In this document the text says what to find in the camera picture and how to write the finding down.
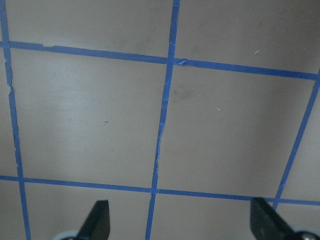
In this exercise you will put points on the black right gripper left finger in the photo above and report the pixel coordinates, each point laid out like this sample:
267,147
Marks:
97,224

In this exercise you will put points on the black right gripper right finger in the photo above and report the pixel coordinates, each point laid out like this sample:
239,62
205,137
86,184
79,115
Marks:
267,224

